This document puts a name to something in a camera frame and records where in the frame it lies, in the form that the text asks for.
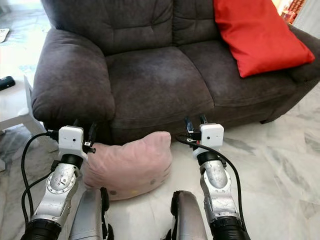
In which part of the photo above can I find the pink pillow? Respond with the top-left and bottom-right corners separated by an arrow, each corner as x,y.
82,131 -> 173,202

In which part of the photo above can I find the dark grey fabric sofa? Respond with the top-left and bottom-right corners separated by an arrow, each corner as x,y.
31,0 -> 320,146

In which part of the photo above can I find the red pillow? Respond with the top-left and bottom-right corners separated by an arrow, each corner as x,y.
213,0 -> 316,79

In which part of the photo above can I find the grey left robot leg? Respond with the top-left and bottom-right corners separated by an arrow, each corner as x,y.
69,187 -> 114,240

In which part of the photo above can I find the grey robot leg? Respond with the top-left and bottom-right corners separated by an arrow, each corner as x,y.
167,190 -> 209,240
69,187 -> 114,240

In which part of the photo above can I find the grey right robot leg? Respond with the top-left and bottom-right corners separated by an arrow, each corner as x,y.
167,190 -> 209,240

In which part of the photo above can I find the white low table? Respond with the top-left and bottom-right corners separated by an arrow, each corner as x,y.
0,75 -> 52,172

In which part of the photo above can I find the black handheld device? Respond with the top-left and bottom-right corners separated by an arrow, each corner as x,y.
0,76 -> 16,91

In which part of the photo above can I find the orange patterned object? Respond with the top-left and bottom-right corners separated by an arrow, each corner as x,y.
272,0 -> 307,25

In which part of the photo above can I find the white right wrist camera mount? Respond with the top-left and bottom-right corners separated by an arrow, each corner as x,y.
192,123 -> 225,158

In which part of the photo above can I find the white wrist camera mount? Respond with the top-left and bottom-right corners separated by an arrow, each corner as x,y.
192,123 -> 225,158
57,125 -> 85,157

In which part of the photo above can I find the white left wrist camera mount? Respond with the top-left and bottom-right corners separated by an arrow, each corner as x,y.
57,125 -> 85,157

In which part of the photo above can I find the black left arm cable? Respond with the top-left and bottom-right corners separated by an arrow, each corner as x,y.
20,130 -> 59,231

